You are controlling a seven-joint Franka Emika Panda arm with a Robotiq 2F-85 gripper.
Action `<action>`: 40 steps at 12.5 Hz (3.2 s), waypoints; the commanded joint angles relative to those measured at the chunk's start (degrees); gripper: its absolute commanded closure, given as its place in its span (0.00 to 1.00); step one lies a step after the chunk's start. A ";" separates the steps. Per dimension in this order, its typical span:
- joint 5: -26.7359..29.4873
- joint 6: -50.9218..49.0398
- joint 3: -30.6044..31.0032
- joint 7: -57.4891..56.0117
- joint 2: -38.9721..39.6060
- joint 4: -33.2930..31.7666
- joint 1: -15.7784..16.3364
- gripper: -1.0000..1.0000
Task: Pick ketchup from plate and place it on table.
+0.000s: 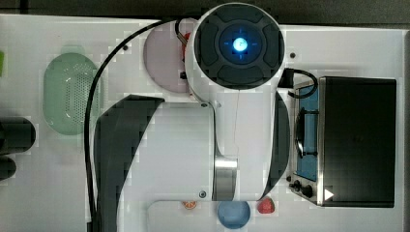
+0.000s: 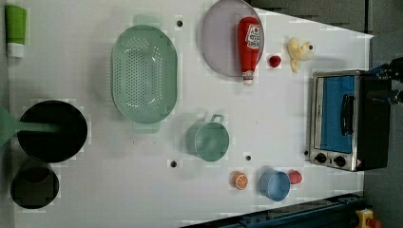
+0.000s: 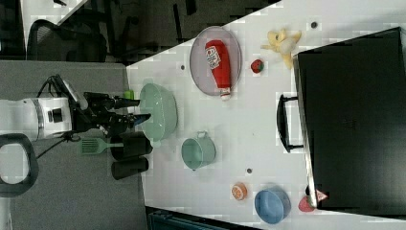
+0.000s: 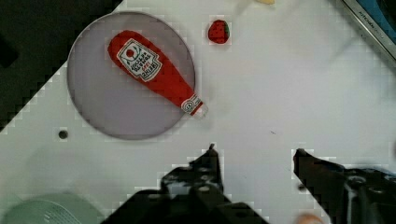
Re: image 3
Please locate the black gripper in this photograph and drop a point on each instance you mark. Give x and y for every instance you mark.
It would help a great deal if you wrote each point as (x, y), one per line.
(98, 114)

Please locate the red plush ketchup bottle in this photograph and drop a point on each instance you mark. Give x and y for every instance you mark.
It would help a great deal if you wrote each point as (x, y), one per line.
(218, 60)

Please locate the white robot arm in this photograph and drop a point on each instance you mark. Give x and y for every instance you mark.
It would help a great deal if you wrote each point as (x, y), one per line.
(26, 121)

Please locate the grey round plate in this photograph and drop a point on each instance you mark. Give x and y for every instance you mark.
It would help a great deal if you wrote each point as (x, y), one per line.
(199, 67)

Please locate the bright green block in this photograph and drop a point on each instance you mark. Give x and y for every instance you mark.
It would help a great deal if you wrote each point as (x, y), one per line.
(129, 94)

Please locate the green perforated colander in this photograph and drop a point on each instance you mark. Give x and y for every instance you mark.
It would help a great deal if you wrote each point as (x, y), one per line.
(160, 104)

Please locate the large black cylinder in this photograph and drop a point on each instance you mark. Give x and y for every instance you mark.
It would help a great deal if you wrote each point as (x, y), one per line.
(135, 144)

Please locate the green spatula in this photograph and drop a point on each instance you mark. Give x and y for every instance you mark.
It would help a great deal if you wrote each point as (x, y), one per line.
(91, 146)

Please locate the small black cylinder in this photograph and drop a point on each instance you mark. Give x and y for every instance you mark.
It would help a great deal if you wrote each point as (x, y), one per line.
(127, 168)

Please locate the green small pot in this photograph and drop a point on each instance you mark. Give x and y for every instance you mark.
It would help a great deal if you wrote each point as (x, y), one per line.
(198, 152)

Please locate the black office chair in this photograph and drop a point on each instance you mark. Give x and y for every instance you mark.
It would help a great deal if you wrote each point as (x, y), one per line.
(50, 42)

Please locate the teal crate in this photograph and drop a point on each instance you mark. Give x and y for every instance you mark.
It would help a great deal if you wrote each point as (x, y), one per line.
(169, 221)

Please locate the red strawberry toy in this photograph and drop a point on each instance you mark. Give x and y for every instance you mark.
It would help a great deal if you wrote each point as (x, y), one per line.
(257, 66)

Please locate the orange slice toy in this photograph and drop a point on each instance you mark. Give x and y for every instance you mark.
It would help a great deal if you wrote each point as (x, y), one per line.
(239, 191)

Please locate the yellow banana toy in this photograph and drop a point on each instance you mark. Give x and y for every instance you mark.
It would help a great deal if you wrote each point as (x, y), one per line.
(283, 44)

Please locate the blue bowl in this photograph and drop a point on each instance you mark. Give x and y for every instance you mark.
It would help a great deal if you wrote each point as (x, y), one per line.
(272, 205)

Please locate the red strawberry near oven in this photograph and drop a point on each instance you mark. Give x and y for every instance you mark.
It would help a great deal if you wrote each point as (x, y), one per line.
(305, 206)

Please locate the black toaster oven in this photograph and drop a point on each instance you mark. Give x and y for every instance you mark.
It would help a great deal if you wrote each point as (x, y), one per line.
(351, 99)

